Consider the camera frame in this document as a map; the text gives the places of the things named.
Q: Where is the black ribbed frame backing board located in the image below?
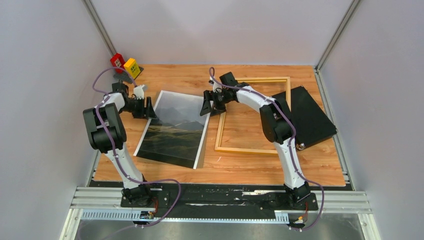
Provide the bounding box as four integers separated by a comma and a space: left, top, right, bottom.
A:
282, 86, 338, 151

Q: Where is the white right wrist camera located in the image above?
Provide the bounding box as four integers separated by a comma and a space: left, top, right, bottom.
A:
212, 81, 222, 93

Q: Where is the light wooden picture frame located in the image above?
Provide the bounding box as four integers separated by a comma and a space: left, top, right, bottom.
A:
214, 76, 291, 155

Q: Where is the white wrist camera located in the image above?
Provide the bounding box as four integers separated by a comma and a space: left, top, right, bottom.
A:
212, 81, 222, 93
133, 84, 147, 100

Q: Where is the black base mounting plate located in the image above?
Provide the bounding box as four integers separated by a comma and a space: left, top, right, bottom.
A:
89, 180, 354, 220

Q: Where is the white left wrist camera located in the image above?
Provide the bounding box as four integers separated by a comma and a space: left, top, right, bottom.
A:
133, 84, 147, 100

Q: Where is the landscape photo print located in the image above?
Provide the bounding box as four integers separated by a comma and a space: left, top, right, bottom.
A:
133, 90, 210, 169

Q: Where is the red toy house block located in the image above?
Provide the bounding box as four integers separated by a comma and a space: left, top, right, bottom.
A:
109, 53, 125, 74

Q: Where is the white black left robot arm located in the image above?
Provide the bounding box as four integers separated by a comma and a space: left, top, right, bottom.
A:
83, 82, 157, 207

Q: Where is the aluminium front rail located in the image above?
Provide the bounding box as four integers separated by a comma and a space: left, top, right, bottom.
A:
60, 183, 380, 240

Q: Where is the yellow toy house block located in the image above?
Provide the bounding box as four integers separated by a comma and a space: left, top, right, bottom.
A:
123, 58, 141, 79

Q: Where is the aluminium rail right table edge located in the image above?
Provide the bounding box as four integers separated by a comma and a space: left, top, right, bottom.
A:
314, 69, 356, 191

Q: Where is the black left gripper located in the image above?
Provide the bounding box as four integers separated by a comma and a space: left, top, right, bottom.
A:
120, 96, 159, 120

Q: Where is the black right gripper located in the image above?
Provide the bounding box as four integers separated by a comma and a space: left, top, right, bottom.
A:
200, 90, 231, 117

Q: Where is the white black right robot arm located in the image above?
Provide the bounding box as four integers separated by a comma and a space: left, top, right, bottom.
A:
199, 67, 311, 209

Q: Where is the grey toy base plate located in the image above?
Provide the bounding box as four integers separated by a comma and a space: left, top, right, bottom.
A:
113, 72, 133, 84

